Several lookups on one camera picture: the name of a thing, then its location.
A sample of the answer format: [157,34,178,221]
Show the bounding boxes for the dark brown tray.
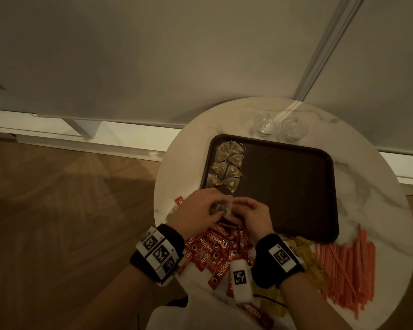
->
[199,133,340,244]

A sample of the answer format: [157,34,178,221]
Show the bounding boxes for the black right camera cable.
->
[253,293,286,308]

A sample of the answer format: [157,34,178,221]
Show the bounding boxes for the pyramid tea bag with string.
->
[209,195,234,219]

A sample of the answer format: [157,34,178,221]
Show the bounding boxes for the round white marble table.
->
[0,108,413,195]

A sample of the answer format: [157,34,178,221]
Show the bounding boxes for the pile of yellow sachets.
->
[253,236,331,319]

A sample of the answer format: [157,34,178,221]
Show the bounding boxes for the person's right forearm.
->
[279,273,352,330]

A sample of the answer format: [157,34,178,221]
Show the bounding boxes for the person's right hand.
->
[229,197,275,246]

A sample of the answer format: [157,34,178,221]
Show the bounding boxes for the pile of orange stick packets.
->
[315,223,376,320]

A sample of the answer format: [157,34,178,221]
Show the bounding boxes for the clear glass cup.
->
[254,113,280,138]
[281,116,309,143]

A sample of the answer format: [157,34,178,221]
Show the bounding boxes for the person's left forearm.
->
[68,264,159,330]

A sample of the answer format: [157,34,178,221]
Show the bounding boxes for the black right wristband with markers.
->
[251,233,305,289]

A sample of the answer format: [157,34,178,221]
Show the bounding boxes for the person's left hand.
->
[165,188,233,242]

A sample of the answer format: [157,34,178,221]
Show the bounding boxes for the person's white trousers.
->
[146,288,296,330]

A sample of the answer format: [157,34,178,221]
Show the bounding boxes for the pile of red Nescafe sachets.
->
[173,195,276,329]

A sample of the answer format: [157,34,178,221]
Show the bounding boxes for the neat cluster of tea bags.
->
[206,140,247,195]

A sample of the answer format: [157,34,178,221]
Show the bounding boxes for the perforated metal wall rail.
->
[292,0,367,102]

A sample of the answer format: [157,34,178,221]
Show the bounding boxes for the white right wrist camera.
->
[229,259,255,304]

